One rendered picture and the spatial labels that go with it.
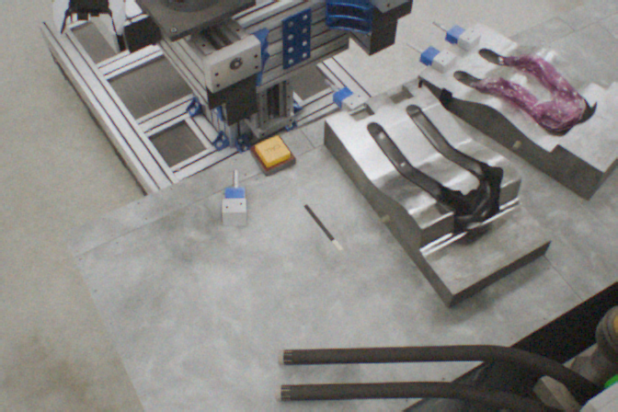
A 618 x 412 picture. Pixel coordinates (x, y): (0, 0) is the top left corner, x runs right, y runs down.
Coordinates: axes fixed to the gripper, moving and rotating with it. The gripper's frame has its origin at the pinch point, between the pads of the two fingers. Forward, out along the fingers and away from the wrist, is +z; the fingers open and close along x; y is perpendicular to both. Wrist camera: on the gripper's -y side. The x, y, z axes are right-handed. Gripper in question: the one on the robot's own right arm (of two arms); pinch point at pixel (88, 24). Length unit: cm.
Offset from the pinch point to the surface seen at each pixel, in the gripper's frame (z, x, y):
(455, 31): -52, -86, 48
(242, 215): -5, -27, 58
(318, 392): 36, -37, 57
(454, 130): -19, -76, 48
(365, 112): -28, -58, 52
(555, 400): 42, -84, 57
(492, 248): 12, -77, 50
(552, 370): 42, -76, 42
